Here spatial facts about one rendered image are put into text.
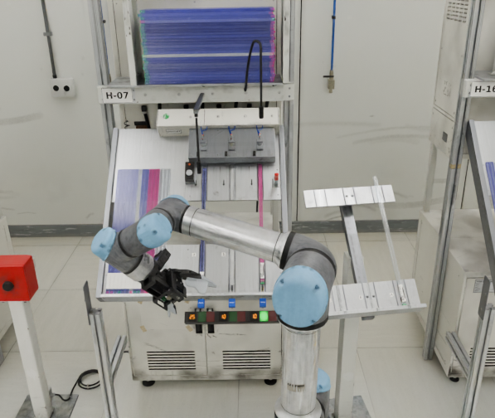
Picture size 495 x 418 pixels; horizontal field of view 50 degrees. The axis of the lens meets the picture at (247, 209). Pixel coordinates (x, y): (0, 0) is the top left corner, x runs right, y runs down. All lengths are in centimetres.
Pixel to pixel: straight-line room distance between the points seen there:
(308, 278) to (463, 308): 146
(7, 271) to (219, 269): 81
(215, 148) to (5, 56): 216
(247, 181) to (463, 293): 104
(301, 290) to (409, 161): 289
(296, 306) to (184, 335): 135
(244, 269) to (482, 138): 109
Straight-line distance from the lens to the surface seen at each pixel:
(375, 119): 380
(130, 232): 127
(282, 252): 127
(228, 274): 197
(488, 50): 249
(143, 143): 224
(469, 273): 243
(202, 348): 248
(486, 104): 254
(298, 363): 127
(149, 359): 255
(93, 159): 394
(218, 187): 210
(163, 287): 140
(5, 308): 315
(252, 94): 215
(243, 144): 211
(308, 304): 114
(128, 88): 220
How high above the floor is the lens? 177
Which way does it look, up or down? 24 degrees down
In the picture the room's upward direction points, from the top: 1 degrees counter-clockwise
